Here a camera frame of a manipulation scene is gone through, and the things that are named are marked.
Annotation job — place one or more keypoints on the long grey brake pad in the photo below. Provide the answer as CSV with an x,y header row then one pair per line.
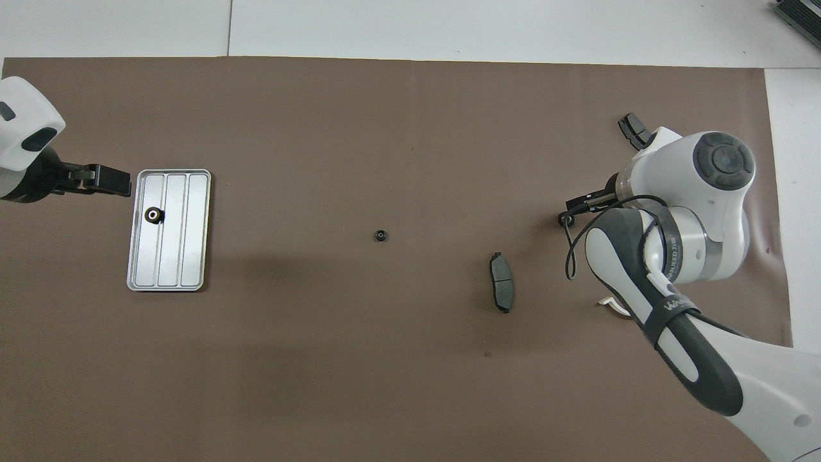
x,y
501,282

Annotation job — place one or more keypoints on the small black bearing gear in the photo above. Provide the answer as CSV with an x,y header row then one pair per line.
x,y
381,235

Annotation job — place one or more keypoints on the white semicircular plastic bracket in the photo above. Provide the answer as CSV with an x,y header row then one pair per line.
x,y
616,308

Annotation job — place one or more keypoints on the dark ribbed device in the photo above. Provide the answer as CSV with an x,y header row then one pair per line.
x,y
800,16

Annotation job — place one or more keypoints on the large black bearing gear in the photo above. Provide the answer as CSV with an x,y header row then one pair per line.
x,y
563,221
154,215

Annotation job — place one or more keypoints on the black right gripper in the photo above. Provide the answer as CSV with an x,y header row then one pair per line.
x,y
603,199

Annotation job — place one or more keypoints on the brown paper table mat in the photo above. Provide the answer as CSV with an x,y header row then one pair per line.
x,y
385,128

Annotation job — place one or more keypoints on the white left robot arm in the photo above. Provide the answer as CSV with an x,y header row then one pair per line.
x,y
25,109

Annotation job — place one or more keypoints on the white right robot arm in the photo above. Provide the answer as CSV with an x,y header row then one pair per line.
x,y
705,212

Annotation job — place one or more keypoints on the silver metal tray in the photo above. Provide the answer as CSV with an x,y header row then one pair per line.
x,y
186,244

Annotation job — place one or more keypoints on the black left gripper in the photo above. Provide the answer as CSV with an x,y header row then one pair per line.
x,y
35,179

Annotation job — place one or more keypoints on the short stacked grey brake pad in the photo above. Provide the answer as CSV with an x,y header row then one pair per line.
x,y
632,128

